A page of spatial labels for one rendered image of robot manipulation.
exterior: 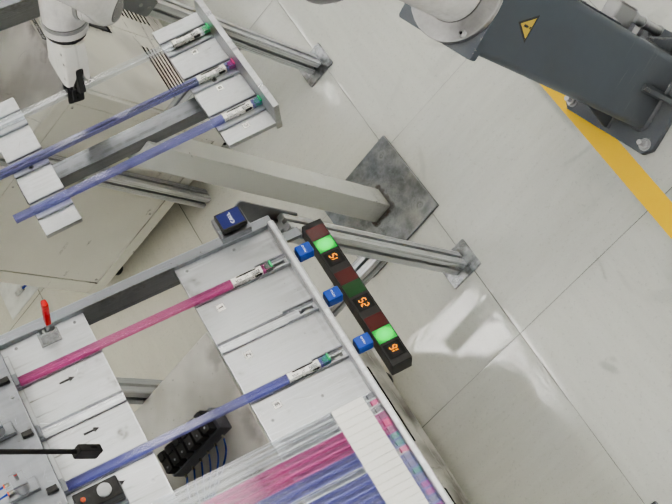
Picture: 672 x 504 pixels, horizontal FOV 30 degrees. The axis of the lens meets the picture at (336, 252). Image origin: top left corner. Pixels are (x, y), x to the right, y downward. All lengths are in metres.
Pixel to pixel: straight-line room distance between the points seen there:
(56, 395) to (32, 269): 1.27
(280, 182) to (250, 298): 0.55
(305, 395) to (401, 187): 1.01
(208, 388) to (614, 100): 1.00
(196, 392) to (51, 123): 0.83
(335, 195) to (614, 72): 0.73
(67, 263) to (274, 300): 1.33
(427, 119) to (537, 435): 0.80
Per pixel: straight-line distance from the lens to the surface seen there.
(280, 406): 2.14
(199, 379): 2.56
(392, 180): 3.06
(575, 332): 2.76
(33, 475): 2.09
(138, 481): 2.11
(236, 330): 2.22
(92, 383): 2.21
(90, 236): 3.44
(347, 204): 2.94
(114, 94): 3.11
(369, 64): 3.19
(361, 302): 2.25
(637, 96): 2.65
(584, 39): 2.40
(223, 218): 2.30
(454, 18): 2.16
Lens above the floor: 2.44
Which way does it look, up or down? 51 degrees down
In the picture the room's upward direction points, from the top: 79 degrees counter-clockwise
